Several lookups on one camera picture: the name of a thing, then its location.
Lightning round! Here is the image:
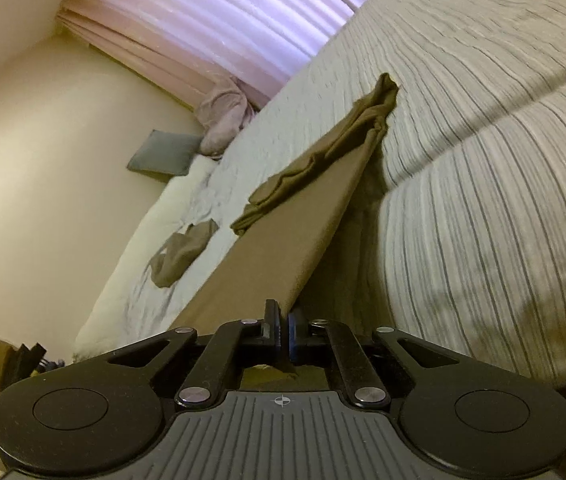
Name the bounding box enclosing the crumpled pink blanket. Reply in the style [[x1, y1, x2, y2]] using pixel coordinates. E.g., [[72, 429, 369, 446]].
[[196, 77, 257, 157]]

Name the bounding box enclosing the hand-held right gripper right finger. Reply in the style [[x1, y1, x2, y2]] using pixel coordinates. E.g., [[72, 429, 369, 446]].
[[288, 310, 462, 408]]

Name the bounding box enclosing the crumpled taupe brown garment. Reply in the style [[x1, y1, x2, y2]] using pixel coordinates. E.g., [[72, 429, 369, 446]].
[[149, 220, 220, 290]]

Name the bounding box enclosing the sheer pink curtain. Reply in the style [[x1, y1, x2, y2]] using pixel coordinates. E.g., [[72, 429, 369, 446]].
[[80, 0, 410, 88]]

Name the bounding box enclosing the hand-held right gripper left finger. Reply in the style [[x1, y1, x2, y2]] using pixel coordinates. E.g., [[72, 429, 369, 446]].
[[108, 299, 284, 408]]

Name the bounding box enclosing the grey striped duvet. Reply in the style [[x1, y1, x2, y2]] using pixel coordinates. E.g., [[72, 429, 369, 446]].
[[123, 0, 566, 390]]

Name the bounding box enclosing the brown sweater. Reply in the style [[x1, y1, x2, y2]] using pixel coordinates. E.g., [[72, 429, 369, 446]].
[[177, 72, 400, 392]]

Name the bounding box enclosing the stack of dark folded clothes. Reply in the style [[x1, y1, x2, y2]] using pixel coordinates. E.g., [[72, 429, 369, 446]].
[[0, 341, 67, 395]]

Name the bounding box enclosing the pink drape curtain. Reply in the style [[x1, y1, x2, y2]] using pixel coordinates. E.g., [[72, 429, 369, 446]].
[[57, 2, 286, 112]]

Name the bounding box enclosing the grey cushion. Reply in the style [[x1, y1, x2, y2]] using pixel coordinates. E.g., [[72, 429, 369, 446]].
[[128, 130, 204, 177]]

